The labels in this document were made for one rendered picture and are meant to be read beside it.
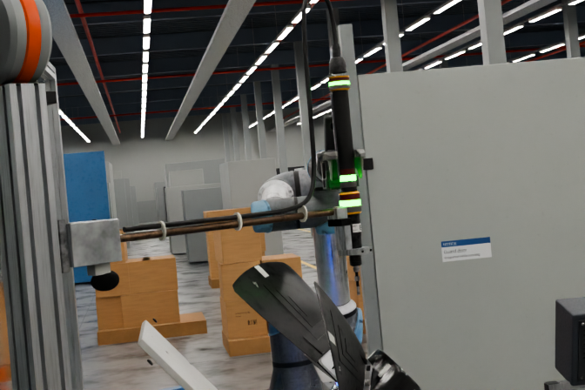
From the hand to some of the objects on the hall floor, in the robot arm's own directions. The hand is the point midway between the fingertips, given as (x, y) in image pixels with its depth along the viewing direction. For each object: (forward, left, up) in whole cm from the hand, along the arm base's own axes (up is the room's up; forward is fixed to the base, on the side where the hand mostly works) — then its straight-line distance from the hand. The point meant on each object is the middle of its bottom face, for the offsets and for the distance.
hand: (347, 152), depth 201 cm
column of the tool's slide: (+42, -61, -164) cm, 180 cm away
